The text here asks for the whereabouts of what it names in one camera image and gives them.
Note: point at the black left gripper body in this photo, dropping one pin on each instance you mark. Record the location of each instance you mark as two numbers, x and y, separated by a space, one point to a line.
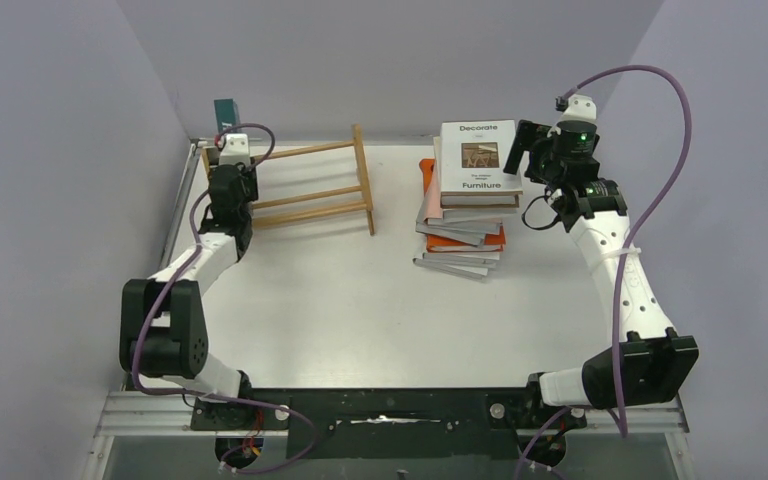
246 175

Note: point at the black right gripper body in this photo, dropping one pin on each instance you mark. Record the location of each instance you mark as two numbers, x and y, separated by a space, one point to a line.
525 148

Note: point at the white Decorate Furniture book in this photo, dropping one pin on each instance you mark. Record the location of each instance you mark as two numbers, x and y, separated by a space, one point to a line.
500 131

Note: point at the teal Humor book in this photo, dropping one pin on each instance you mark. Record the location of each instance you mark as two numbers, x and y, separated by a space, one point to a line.
226 113

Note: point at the white Afternoon tea book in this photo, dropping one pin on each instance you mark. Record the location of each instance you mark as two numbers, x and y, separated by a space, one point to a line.
465 181

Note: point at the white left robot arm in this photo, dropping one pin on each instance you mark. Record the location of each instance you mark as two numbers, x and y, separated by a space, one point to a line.
164 343

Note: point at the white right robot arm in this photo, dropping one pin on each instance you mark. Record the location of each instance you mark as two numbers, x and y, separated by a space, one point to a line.
647 361

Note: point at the wooden book rack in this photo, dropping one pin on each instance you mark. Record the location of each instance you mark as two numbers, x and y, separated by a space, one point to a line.
314 183

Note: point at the orange book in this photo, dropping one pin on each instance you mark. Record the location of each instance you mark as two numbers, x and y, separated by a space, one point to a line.
441 240

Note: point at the grey book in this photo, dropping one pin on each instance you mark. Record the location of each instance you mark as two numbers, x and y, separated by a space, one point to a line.
470 233
468 265

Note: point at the pink book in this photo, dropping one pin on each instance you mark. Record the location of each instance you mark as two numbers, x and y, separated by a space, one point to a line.
431 211

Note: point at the bottom grey book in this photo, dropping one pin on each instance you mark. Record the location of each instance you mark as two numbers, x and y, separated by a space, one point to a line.
468 265

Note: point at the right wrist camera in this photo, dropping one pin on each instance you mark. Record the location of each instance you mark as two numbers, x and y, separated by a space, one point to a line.
576 107

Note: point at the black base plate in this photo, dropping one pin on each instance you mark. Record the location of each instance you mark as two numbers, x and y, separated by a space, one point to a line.
392 423

